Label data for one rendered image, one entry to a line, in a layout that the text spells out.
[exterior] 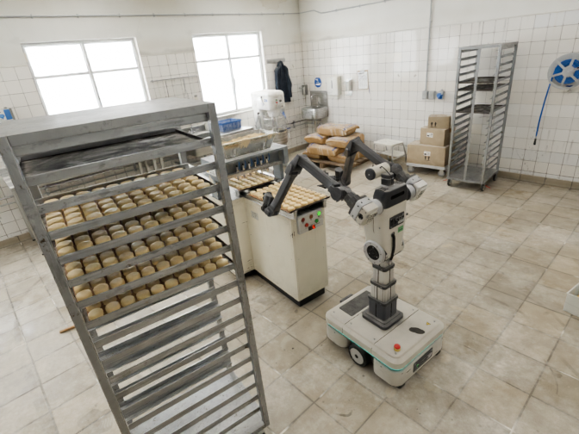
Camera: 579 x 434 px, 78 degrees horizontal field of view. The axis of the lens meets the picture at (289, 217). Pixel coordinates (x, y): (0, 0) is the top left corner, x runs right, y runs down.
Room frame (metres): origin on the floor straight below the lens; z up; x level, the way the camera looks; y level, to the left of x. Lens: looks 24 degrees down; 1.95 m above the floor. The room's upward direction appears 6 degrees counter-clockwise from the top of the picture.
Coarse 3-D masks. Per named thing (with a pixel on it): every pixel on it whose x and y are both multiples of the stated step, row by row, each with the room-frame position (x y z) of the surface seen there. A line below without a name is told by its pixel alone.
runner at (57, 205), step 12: (192, 168) 1.29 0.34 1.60; (204, 168) 1.31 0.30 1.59; (144, 180) 1.20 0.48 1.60; (156, 180) 1.22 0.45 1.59; (168, 180) 1.24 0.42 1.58; (96, 192) 1.11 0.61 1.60; (108, 192) 1.13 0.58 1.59; (120, 192) 1.15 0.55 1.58; (48, 204) 1.04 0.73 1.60; (60, 204) 1.06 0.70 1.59; (72, 204) 1.07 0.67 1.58
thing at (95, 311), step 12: (204, 264) 1.36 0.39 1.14; (216, 264) 1.36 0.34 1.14; (168, 276) 1.28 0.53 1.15; (180, 276) 1.27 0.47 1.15; (192, 276) 1.30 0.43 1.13; (144, 288) 1.23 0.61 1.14; (156, 288) 1.20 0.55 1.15; (168, 288) 1.22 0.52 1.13; (108, 300) 1.16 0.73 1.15; (120, 300) 1.18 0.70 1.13; (132, 300) 1.15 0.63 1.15; (96, 312) 1.09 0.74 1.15; (108, 312) 1.10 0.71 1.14
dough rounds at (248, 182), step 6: (246, 174) 3.37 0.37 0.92; (252, 174) 3.34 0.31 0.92; (258, 174) 3.32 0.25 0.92; (228, 180) 3.22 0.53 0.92; (234, 180) 3.21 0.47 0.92; (240, 180) 3.23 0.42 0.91; (246, 180) 3.17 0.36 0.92; (252, 180) 3.17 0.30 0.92; (258, 180) 3.14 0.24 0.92; (264, 180) 3.12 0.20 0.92; (270, 180) 3.15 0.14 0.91; (234, 186) 3.07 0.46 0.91; (240, 186) 3.03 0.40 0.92; (246, 186) 3.01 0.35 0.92
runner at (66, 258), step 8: (216, 208) 1.32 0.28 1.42; (192, 216) 1.27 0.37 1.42; (200, 216) 1.28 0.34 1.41; (208, 216) 1.30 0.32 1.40; (168, 224) 1.22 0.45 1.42; (176, 224) 1.23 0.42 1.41; (184, 224) 1.25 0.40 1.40; (136, 232) 1.16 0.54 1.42; (144, 232) 1.17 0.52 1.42; (152, 232) 1.18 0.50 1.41; (112, 240) 1.11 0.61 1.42; (120, 240) 1.13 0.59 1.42; (128, 240) 1.14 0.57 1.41; (88, 248) 1.07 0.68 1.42; (96, 248) 1.09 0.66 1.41; (104, 248) 1.10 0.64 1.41; (112, 248) 1.11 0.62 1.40; (64, 256) 1.04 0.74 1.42; (72, 256) 1.05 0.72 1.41; (80, 256) 1.06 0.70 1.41; (88, 256) 1.07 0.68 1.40
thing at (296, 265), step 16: (256, 208) 2.80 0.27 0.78; (304, 208) 2.57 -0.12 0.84; (256, 224) 2.83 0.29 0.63; (272, 224) 2.61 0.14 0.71; (288, 224) 2.43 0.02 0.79; (256, 240) 2.87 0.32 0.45; (272, 240) 2.64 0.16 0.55; (288, 240) 2.45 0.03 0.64; (304, 240) 2.47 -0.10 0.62; (320, 240) 2.56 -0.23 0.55; (256, 256) 2.91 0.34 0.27; (272, 256) 2.67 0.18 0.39; (288, 256) 2.47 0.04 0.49; (304, 256) 2.46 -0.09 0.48; (320, 256) 2.55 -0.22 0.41; (272, 272) 2.69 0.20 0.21; (288, 272) 2.49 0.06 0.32; (304, 272) 2.45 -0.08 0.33; (320, 272) 2.54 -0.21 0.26; (288, 288) 2.51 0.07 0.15; (304, 288) 2.44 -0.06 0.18; (320, 288) 2.54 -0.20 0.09; (304, 304) 2.47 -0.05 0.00
